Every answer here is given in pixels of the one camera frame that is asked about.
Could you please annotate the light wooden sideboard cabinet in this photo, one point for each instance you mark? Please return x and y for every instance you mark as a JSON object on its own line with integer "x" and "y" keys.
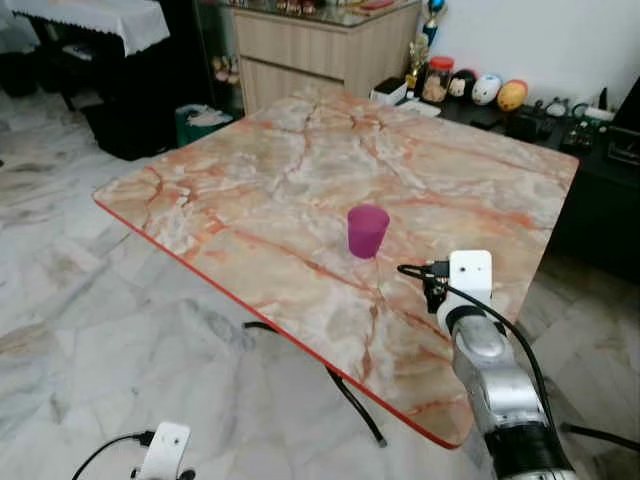
{"x": 320, "y": 50}

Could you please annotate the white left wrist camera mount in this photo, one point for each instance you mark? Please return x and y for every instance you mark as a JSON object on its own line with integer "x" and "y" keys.
{"x": 165, "y": 452}

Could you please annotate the white egg-shaped figure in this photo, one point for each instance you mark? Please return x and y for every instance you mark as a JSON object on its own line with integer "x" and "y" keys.
{"x": 487, "y": 90}

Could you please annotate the black storage box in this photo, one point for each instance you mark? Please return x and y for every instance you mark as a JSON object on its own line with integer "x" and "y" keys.
{"x": 130, "y": 125}

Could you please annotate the black metal table frame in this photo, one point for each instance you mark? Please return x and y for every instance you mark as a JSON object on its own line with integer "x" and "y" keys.
{"x": 355, "y": 400}
{"x": 600, "y": 437}

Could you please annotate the orange yellow egg-shaped figure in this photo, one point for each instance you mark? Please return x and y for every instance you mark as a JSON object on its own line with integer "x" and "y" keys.
{"x": 512, "y": 95}

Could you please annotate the purple plastic cup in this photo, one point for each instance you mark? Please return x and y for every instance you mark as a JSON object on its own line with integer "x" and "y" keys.
{"x": 367, "y": 232}

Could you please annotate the black white round figure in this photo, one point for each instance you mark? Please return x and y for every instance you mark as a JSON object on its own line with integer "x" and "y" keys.
{"x": 462, "y": 84}

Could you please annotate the small white box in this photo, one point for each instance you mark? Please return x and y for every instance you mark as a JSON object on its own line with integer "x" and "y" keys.
{"x": 388, "y": 92}

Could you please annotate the white lace tablecloth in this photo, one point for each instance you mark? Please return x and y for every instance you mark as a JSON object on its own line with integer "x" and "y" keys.
{"x": 100, "y": 20}

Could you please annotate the green storage bin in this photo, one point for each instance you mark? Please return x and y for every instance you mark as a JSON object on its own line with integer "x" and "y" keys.
{"x": 200, "y": 122}

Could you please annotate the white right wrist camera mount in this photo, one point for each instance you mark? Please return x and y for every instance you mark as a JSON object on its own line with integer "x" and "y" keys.
{"x": 470, "y": 278}

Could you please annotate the black television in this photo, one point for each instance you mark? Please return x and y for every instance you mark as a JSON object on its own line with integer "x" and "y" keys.
{"x": 628, "y": 125}

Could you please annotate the blue gold trophy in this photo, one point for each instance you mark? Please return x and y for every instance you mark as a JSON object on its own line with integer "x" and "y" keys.
{"x": 433, "y": 18}

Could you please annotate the black TV console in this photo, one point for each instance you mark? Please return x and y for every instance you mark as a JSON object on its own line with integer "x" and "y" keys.
{"x": 590, "y": 200}

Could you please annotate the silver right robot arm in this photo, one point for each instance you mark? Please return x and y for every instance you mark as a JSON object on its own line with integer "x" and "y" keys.
{"x": 500, "y": 390}

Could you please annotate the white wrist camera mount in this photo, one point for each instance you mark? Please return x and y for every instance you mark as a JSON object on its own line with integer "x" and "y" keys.
{"x": 470, "y": 278}
{"x": 165, "y": 452}

